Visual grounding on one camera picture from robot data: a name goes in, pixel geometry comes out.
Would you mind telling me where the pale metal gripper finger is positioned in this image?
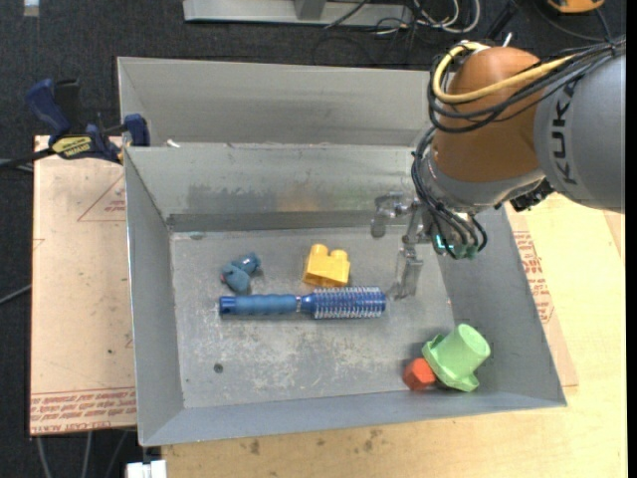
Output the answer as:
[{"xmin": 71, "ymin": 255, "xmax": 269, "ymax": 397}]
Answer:
[
  {"xmin": 397, "ymin": 258, "xmax": 425, "ymax": 302},
  {"xmin": 387, "ymin": 245, "xmax": 412, "ymax": 298}
]

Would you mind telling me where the yellow toy building brick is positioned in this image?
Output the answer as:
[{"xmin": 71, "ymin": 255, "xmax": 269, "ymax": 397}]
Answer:
[{"xmin": 301, "ymin": 243, "xmax": 352, "ymax": 289}]

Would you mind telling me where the light green plastic flanged cup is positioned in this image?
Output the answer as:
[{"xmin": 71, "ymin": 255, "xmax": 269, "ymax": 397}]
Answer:
[{"xmin": 420, "ymin": 323, "xmax": 492, "ymax": 394}]

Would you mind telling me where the orange-red small block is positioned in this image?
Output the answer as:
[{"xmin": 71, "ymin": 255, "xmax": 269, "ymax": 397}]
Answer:
[{"xmin": 401, "ymin": 357, "xmax": 439, "ymax": 392}]

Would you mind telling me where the blue round hairbrush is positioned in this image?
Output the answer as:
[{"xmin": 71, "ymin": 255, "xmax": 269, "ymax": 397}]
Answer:
[{"xmin": 218, "ymin": 286, "xmax": 389, "ymax": 321}]

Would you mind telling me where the grey metal bin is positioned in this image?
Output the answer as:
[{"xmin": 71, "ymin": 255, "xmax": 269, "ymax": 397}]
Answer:
[{"xmin": 116, "ymin": 56, "xmax": 568, "ymax": 448}]

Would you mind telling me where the teal blue toy animal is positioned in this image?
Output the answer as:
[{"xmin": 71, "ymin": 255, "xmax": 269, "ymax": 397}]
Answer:
[{"xmin": 219, "ymin": 251, "xmax": 264, "ymax": 297}]

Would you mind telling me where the brown cardboard board red print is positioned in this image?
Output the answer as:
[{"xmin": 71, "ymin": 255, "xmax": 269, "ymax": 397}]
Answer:
[{"xmin": 28, "ymin": 134, "xmax": 581, "ymax": 438}]

